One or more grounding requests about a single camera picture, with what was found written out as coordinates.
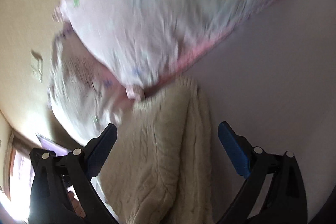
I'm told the white tree-print pillow lower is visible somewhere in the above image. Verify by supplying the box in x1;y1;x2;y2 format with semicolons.
49;23;133;145

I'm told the white wall switch plate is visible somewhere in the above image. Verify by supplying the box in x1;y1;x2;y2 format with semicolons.
31;50;43;83

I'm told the dark framed window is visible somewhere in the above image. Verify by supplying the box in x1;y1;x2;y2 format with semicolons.
37;135;70;156

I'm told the lavender bed sheet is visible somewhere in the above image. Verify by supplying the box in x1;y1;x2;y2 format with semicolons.
92;0;336;224

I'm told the cream cable-knit sweater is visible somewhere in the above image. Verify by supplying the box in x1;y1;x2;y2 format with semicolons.
98;77;213;223

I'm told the pink floral pillow upper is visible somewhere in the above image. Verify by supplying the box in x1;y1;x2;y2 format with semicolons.
54;0;275;89

